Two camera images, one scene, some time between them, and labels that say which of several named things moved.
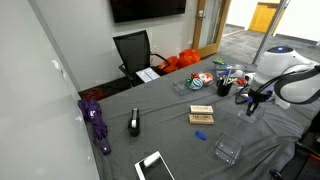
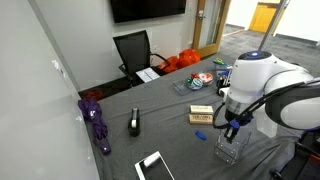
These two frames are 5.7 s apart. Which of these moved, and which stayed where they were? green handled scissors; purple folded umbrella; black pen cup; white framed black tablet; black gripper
Moved: black gripper
Stayed: white framed black tablet; black pen cup; purple folded umbrella; green handled scissors
